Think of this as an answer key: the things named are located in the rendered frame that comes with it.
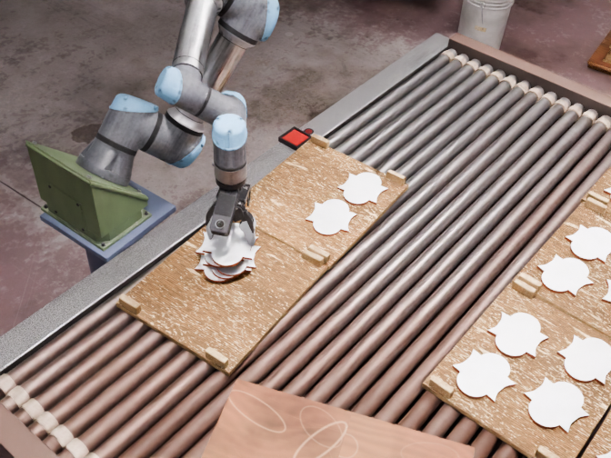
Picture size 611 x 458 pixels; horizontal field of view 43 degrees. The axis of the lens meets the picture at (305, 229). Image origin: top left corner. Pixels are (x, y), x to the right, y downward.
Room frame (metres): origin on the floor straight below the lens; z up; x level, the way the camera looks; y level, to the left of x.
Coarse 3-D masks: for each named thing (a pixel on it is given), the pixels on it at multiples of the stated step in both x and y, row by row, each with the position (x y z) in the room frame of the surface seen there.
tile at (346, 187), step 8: (352, 176) 1.72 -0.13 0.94; (360, 176) 1.72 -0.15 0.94; (368, 176) 1.73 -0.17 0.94; (376, 176) 1.73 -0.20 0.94; (344, 184) 1.68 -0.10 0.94; (352, 184) 1.68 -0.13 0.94; (360, 184) 1.69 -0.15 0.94; (368, 184) 1.69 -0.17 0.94; (376, 184) 1.69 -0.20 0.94; (344, 192) 1.65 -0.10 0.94; (352, 192) 1.65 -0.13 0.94; (360, 192) 1.66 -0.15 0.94; (368, 192) 1.66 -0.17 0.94; (376, 192) 1.66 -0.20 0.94; (352, 200) 1.62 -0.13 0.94; (360, 200) 1.62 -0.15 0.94; (368, 200) 1.62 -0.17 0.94
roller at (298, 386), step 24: (576, 120) 2.14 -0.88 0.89; (504, 192) 1.75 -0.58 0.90; (456, 240) 1.54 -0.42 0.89; (432, 264) 1.43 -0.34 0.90; (408, 288) 1.34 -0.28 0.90; (384, 312) 1.25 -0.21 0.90; (336, 336) 1.16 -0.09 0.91; (360, 336) 1.18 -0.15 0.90; (336, 360) 1.10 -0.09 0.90; (288, 384) 1.01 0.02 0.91; (312, 384) 1.03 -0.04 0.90
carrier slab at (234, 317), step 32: (192, 256) 1.37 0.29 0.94; (256, 256) 1.39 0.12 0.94; (288, 256) 1.39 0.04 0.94; (160, 288) 1.26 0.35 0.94; (192, 288) 1.27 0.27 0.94; (224, 288) 1.27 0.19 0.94; (256, 288) 1.28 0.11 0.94; (288, 288) 1.28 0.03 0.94; (160, 320) 1.16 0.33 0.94; (192, 320) 1.17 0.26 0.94; (224, 320) 1.17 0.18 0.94; (256, 320) 1.18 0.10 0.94; (192, 352) 1.08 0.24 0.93; (224, 352) 1.08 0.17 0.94
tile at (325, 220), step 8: (328, 200) 1.61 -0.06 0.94; (336, 200) 1.62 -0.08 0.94; (320, 208) 1.58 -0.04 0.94; (328, 208) 1.58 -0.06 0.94; (336, 208) 1.58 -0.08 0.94; (344, 208) 1.58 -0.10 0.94; (312, 216) 1.54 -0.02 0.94; (320, 216) 1.54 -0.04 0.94; (328, 216) 1.55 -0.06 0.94; (336, 216) 1.55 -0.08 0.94; (344, 216) 1.55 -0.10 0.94; (352, 216) 1.55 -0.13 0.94; (320, 224) 1.51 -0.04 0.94; (328, 224) 1.51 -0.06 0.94; (336, 224) 1.52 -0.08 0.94; (344, 224) 1.52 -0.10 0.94; (320, 232) 1.48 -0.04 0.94; (328, 232) 1.49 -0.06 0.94; (336, 232) 1.49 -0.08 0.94
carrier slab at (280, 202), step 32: (288, 160) 1.79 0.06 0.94; (320, 160) 1.80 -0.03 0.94; (352, 160) 1.81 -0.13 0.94; (256, 192) 1.64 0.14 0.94; (288, 192) 1.65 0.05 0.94; (320, 192) 1.65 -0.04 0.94; (384, 192) 1.67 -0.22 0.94; (256, 224) 1.51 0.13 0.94; (288, 224) 1.51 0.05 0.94; (352, 224) 1.53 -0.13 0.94
